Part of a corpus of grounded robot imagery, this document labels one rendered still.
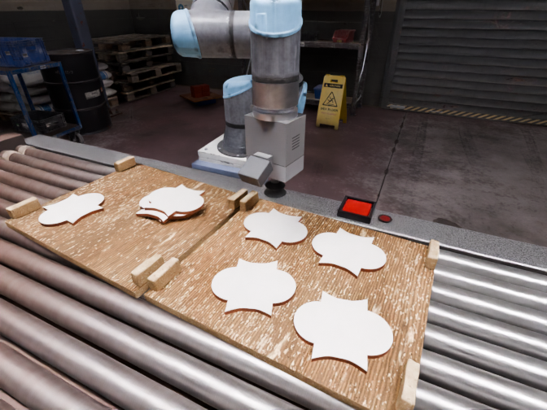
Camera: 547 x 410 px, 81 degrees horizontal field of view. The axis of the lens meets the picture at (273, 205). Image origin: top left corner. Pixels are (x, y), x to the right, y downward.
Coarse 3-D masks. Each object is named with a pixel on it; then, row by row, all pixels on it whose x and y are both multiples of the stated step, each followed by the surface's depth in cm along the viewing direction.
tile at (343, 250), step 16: (320, 240) 62; (336, 240) 62; (352, 240) 62; (368, 240) 62; (320, 256) 59; (336, 256) 58; (352, 256) 58; (368, 256) 58; (384, 256) 58; (352, 272) 55; (368, 272) 56
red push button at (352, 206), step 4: (348, 200) 78; (352, 200) 78; (356, 200) 78; (348, 204) 76; (352, 204) 76; (356, 204) 76; (360, 204) 76; (364, 204) 76; (368, 204) 76; (344, 208) 74; (348, 208) 74; (352, 208) 74; (356, 208) 74; (360, 208) 74; (364, 208) 74; (368, 208) 74; (356, 212) 73; (360, 212) 73; (364, 212) 73; (368, 212) 73
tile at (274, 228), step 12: (252, 216) 69; (264, 216) 69; (276, 216) 69; (288, 216) 69; (300, 216) 69; (252, 228) 65; (264, 228) 65; (276, 228) 65; (288, 228) 65; (300, 228) 65; (264, 240) 62; (276, 240) 62; (288, 240) 62; (300, 240) 62
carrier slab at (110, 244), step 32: (96, 192) 79; (128, 192) 79; (224, 192) 79; (32, 224) 68; (96, 224) 68; (128, 224) 68; (160, 224) 68; (192, 224) 68; (224, 224) 70; (64, 256) 60; (96, 256) 59; (128, 256) 59; (128, 288) 53
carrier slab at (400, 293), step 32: (320, 224) 68; (192, 256) 59; (224, 256) 59; (256, 256) 59; (288, 256) 59; (416, 256) 59; (192, 288) 53; (320, 288) 53; (352, 288) 53; (384, 288) 53; (416, 288) 53; (192, 320) 48; (224, 320) 47; (256, 320) 47; (288, 320) 47; (384, 320) 47; (416, 320) 47; (256, 352) 43; (288, 352) 43; (416, 352) 43; (320, 384) 40; (352, 384) 39; (384, 384) 39
